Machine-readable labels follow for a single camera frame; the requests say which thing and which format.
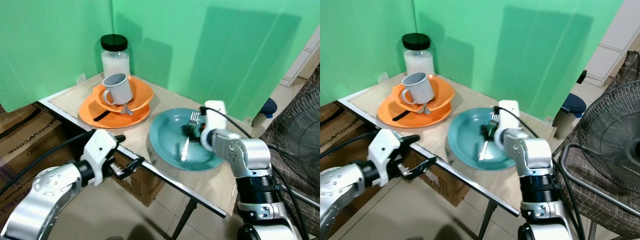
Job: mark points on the small brown cardboard box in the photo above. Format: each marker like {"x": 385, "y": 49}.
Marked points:
{"x": 445, "y": 185}
{"x": 142, "y": 185}

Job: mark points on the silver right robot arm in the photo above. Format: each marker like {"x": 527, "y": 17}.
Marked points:
{"x": 537, "y": 160}
{"x": 250, "y": 160}

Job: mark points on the grey mug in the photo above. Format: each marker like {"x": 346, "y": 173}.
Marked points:
{"x": 421, "y": 89}
{"x": 121, "y": 90}

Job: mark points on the large printed cardboard box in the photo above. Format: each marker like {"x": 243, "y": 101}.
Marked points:
{"x": 340, "y": 132}
{"x": 27, "y": 145}

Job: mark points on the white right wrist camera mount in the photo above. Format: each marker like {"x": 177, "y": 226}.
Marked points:
{"x": 215, "y": 115}
{"x": 509, "y": 115}

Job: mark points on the teal plate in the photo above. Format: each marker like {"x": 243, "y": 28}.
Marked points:
{"x": 462, "y": 132}
{"x": 167, "y": 132}

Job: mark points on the orange bowl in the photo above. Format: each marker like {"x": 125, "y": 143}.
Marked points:
{"x": 142, "y": 95}
{"x": 444, "y": 94}

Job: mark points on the silver fork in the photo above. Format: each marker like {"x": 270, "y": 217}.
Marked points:
{"x": 482, "y": 150}
{"x": 184, "y": 150}

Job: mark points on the orange plate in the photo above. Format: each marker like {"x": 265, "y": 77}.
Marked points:
{"x": 387, "y": 114}
{"x": 90, "y": 112}

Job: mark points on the narrow green backdrop panel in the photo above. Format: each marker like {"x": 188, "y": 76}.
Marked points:
{"x": 365, "y": 45}
{"x": 50, "y": 45}

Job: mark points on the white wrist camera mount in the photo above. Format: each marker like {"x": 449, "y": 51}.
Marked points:
{"x": 215, "y": 115}
{"x": 97, "y": 150}
{"x": 509, "y": 115}
{"x": 382, "y": 150}

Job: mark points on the clear table clip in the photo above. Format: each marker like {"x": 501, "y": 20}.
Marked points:
{"x": 383, "y": 77}
{"x": 80, "y": 79}
{"x": 247, "y": 121}
{"x": 550, "y": 121}

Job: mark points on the wide green backdrop panel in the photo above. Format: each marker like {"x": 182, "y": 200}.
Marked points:
{"x": 510, "y": 55}
{"x": 210, "y": 55}

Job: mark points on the white cabinet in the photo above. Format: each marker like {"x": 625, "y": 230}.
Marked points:
{"x": 612, "y": 45}

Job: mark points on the black table leg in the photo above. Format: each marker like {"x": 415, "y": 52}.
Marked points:
{"x": 486, "y": 222}
{"x": 182, "y": 220}

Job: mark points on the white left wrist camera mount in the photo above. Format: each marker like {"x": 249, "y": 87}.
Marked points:
{"x": 97, "y": 150}
{"x": 382, "y": 150}

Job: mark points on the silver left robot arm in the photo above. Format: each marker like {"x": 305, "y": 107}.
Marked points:
{"x": 42, "y": 200}
{"x": 340, "y": 197}

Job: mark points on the glass jar with black lid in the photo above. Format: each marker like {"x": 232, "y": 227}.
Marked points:
{"x": 115, "y": 57}
{"x": 419, "y": 57}

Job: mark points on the blue round container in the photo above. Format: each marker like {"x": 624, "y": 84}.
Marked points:
{"x": 269, "y": 107}
{"x": 574, "y": 105}

